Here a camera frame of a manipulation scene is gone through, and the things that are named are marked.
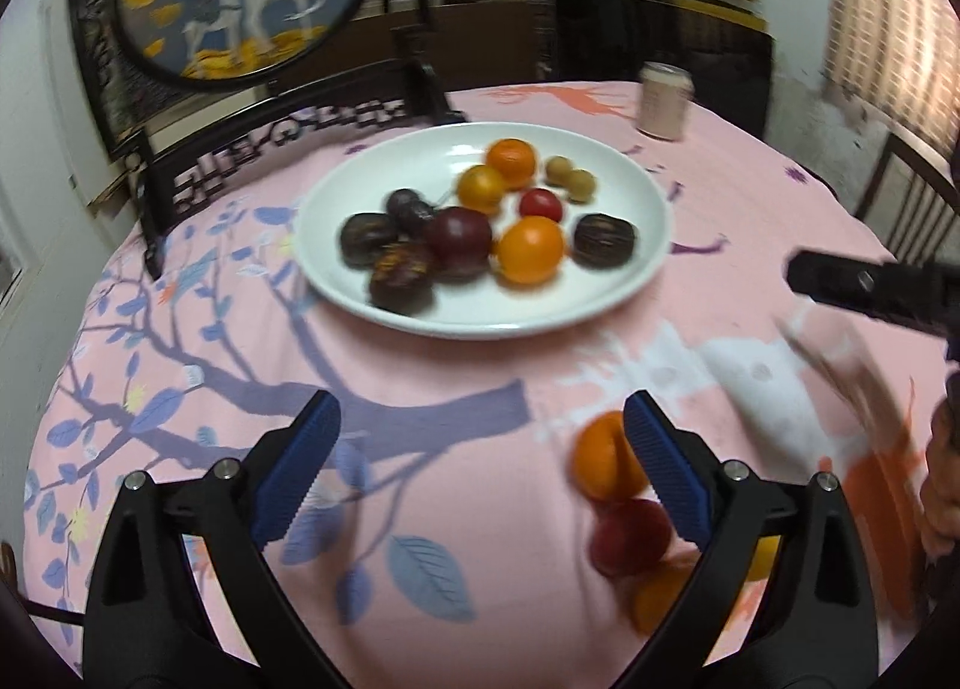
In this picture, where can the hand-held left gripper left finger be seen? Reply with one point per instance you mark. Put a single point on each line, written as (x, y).
(296, 468)

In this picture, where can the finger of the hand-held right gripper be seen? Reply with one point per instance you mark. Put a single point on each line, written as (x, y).
(885, 288)

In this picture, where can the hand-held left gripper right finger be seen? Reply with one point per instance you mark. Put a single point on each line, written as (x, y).
(667, 473)

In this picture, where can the orange mandarin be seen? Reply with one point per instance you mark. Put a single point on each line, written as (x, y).
(531, 249)
(602, 460)
(511, 159)

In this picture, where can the red cherry tomato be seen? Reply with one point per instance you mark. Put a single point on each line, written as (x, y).
(541, 204)
(628, 536)

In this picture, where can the yellow orange fruit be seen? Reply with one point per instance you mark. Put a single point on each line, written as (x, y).
(760, 558)

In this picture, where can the smooth orange fruit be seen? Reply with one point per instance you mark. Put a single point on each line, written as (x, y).
(660, 599)

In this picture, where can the dark spotted passion fruit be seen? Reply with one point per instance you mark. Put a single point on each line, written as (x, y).
(401, 278)

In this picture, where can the white oval plate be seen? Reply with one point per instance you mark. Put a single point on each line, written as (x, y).
(465, 314)

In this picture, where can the dark brown wrinkled fruit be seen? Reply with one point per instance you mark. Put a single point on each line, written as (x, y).
(604, 240)

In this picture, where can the dark red cherry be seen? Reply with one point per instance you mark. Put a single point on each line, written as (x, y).
(420, 218)

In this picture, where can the small dark purple plum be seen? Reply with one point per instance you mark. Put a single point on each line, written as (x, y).
(400, 200)

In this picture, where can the small tan longan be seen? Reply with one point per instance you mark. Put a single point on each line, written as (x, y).
(581, 185)
(556, 169)

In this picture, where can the smooth orange kumquat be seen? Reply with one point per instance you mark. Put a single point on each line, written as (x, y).
(481, 188)

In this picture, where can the person's right hand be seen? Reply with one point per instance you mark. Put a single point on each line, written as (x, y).
(946, 479)

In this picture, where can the dark wooden chair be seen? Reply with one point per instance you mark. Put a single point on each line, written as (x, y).
(930, 224)

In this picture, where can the pale beverage can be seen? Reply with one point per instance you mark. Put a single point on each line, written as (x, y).
(664, 102)

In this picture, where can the black flat panel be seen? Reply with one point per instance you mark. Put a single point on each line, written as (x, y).
(712, 44)

